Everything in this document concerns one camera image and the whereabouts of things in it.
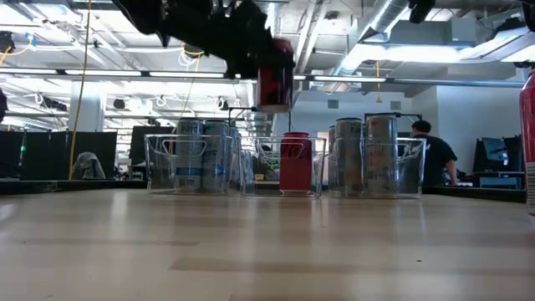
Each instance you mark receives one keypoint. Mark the long ceiling light rail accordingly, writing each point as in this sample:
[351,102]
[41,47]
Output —
[104,72]

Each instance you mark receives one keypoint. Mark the black partition panel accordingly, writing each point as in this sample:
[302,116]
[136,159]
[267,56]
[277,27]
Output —
[42,154]

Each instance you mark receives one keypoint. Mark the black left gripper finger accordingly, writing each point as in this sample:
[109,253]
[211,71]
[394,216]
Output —
[251,60]

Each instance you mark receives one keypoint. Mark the large round ceiling duct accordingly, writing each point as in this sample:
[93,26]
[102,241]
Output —
[384,21]

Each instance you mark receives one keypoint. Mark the person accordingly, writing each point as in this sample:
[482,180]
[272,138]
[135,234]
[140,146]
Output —
[436,159]

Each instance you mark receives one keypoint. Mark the clear plastic bin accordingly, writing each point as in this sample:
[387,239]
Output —
[255,186]
[161,184]
[411,184]

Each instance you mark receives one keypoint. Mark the red Darth Vader Coke can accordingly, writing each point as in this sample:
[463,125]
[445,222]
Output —
[273,92]

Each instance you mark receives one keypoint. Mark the black ceiling spotlight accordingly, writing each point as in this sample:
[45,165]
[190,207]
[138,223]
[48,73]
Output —
[223,104]
[193,50]

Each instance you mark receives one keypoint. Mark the grey draped jacket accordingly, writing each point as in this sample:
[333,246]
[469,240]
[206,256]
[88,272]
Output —
[88,167]

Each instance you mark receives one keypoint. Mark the red Coca-Cola Zero can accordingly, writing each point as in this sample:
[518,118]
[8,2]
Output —
[528,146]
[296,171]

